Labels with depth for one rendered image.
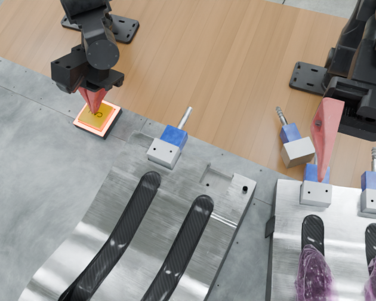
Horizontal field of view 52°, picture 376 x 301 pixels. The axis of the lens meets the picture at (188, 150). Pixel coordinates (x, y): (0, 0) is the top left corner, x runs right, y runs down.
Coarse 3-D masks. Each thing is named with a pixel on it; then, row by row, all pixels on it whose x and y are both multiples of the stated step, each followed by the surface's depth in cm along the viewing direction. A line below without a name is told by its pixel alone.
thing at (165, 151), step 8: (184, 112) 77; (184, 120) 76; (168, 128) 75; (176, 128) 75; (168, 136) 74; (176, 136) 74; (184, 136) 74; (152, 144) 72; (160, 144) 72; (168, 144) 72; (176, 144) 73; (184, 144) 76; (152, 152) 72; (160, 152) 71; (168, 152) 71; (176, 152) 71; (152, 160) 74; (160, 160) 71; (168, 160) 71; (176, 160) 73; (168, 168) 74
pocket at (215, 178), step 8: (208, 168) 75; (216, 168) 74; (208, 176) 74; (216, 176) 74; (224, 176) 74; (232, 176) 72; (208, 184) 74; (216, 184) 74; (224, 184) 74; (224, 192) 73
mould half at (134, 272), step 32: (128, 160) 74; (192, 160) 73; (128, 192) 72; (160, 192) 71; (192, 192) 71; (96, 224) 70; (160, 224) 69; (224, 224) 68; (64, 256) 66; (128, 256) 67; (160, 256) 67; (192, 256) 67; (224, 256) 69; (32, 288) 62; (64, 288) 62; (128, 288) 63; (192, 288) 64
